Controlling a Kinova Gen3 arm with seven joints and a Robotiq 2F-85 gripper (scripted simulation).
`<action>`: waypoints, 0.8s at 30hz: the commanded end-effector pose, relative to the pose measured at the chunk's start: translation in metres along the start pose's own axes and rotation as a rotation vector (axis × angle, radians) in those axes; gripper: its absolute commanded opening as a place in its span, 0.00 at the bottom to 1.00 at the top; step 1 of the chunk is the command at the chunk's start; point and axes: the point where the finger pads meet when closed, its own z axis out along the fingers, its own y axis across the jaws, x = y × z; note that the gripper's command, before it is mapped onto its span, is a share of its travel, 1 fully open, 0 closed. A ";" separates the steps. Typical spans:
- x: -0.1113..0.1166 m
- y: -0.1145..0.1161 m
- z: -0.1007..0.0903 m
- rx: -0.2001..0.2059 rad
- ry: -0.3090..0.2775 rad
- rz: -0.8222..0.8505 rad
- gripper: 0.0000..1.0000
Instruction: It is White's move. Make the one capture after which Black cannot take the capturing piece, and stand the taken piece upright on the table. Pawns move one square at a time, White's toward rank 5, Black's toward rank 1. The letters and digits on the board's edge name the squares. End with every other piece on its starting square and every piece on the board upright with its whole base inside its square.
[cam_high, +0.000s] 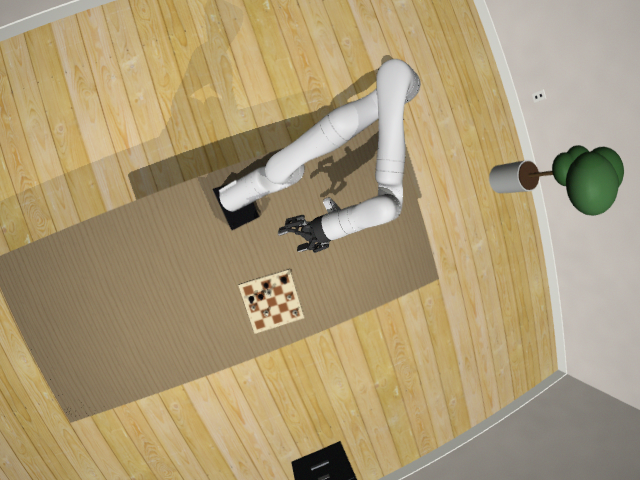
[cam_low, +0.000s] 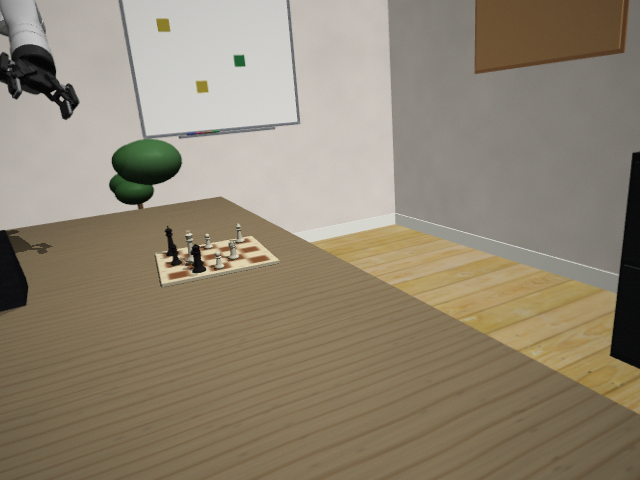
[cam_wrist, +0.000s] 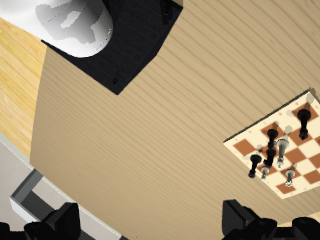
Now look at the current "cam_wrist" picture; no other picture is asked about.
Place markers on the white chess pawn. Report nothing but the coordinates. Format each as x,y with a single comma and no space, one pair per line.
265,170

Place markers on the brown and cream chessboard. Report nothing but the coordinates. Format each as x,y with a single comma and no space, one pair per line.
302,156

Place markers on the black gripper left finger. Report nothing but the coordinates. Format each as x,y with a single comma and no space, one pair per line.
65,221

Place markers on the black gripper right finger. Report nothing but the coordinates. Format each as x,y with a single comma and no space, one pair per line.
234,215

